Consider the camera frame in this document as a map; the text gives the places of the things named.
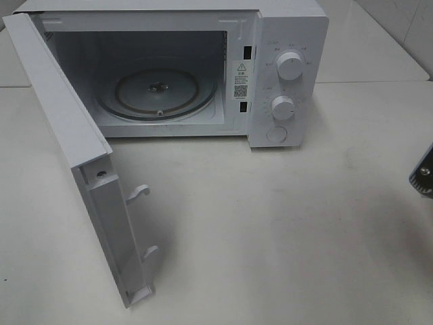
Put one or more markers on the white timer knob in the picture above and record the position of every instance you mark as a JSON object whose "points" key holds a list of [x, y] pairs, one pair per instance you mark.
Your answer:
{"points": [[282, 108]]}

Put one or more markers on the white microwave oven body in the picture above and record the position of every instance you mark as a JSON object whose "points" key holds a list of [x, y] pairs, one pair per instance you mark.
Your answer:
{"points": [[164, 68]]}

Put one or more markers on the upper white power knob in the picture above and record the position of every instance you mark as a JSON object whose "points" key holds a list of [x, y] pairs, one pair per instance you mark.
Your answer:
{"points": [[290, 65]]}

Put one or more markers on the white microwave door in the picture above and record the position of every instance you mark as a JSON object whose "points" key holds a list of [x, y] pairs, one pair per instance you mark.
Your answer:
{"points": [[87, 154]]}

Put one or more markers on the round white door button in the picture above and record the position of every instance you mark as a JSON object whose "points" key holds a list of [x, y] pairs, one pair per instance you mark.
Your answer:
{"points": [[277, 135]]}

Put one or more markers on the white warning label sticker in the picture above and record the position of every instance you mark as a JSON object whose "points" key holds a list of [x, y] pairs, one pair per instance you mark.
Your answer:
{"points": [[241, 79]]}

